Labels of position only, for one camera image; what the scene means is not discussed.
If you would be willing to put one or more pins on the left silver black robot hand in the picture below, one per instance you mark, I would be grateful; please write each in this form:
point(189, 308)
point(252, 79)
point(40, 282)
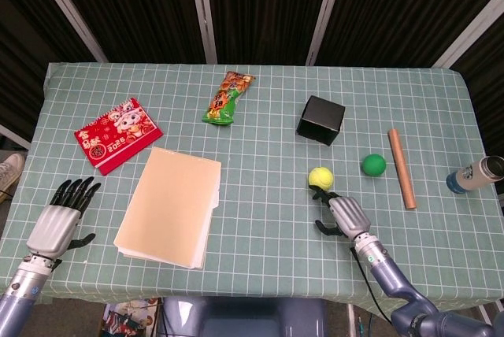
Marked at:
point(53, 230)

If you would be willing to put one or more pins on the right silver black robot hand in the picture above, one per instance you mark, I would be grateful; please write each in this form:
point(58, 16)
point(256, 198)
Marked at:
point(348, 215)

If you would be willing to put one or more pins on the yellow tennis ball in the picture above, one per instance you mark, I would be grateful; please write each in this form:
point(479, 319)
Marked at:
point(321, 177)

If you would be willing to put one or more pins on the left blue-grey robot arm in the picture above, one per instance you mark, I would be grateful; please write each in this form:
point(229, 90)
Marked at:
point(23, 286)

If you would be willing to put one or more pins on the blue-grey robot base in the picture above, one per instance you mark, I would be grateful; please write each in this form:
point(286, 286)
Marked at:
point(244, 317)

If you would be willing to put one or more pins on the green ball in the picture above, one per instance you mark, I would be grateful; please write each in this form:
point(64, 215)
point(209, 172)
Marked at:
point(374, 165)

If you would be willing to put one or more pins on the black cardboard box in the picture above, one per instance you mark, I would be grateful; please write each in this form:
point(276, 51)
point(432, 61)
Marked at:
point(323, 114)

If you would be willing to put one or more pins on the brown wooden stick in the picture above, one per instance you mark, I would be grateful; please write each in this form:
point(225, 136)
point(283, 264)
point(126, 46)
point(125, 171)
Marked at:
point(401, 167)

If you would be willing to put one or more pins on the white shoe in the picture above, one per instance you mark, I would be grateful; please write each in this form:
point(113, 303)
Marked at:
point(11, 169)

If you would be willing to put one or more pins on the green checked tablecloth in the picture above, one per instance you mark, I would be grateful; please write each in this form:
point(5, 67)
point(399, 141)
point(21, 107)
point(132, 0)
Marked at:
point(267, 195)

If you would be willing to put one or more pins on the white table leg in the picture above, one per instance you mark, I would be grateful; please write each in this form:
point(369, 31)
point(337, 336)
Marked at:
point(350, 321)
point(485, 315)

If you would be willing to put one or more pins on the red desk calendar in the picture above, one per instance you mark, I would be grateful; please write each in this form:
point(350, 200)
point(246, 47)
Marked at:
point(118, 136)

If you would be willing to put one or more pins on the colourful printed magazines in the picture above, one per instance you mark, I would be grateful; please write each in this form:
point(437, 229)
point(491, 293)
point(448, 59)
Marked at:
point(130, 319)

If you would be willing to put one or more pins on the beige folder with papers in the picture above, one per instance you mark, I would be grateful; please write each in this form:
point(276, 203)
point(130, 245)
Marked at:
point(169, 207)

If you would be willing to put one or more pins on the white blue water bottle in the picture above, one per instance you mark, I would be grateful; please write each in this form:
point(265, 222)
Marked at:
point(472, 173)

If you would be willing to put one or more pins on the green orange snack bag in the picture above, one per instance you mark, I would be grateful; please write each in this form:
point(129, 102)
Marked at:
point(224, 101)

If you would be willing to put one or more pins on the dark pleated screen panel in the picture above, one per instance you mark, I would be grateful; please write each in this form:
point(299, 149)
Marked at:
point(393, 10)
point(267, 6)
point(488, 89)
point(31, 38)
point(138, 6)

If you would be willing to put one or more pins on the white screen frame post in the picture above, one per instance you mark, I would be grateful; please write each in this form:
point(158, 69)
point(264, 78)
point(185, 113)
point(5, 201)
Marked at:
point(15, 137)
point(202, 10)
point(325, 10)
point(468, 30)
point(67, 10)

